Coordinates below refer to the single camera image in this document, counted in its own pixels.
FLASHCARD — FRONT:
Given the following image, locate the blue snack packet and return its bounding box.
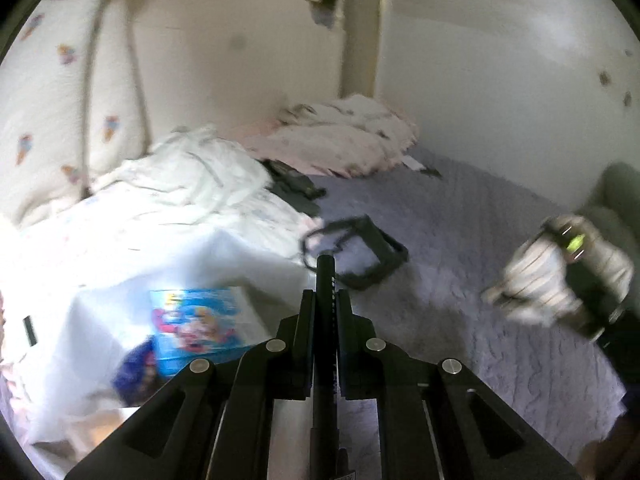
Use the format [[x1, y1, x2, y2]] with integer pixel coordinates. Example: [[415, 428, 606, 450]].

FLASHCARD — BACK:
[[111, 338, 166, 406]]

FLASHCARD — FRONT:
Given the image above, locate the beige plaid cloth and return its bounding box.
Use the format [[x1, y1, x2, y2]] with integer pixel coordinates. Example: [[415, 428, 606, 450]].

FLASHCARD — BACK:
[[483, 214, 634, 334]]

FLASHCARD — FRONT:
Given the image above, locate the blue cartoon carton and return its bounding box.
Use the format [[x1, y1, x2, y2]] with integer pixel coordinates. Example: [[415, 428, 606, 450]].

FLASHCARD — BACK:
[[149, 287, 269, 378]]

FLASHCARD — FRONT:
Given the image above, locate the green plush cushion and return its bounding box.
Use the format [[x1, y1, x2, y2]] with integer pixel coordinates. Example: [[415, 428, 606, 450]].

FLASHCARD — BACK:
[[579, 162, 640, 260]]

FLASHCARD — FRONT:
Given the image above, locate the purple fuzzy blanket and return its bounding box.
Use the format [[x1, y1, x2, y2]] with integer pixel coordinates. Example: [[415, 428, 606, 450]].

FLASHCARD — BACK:
[[316, 148, 624, 462]]

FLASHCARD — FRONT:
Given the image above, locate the white crumpled cloth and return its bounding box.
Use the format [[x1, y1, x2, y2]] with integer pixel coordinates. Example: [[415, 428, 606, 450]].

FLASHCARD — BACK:
[[92, 126, 321, 261]]

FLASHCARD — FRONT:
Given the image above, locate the pink floral crumpled cloth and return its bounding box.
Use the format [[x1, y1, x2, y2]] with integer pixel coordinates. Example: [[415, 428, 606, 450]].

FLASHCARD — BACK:
[[240, 94, 419, 178]]

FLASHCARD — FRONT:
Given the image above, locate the ice cream print pillow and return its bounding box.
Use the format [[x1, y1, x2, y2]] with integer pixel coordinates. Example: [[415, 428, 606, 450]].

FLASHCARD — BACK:
[[1, 0, 148, 228]]

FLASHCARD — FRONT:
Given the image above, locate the black strap frame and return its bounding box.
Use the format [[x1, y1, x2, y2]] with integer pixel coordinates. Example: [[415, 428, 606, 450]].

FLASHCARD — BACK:
[[262, 159, 409, 290]]

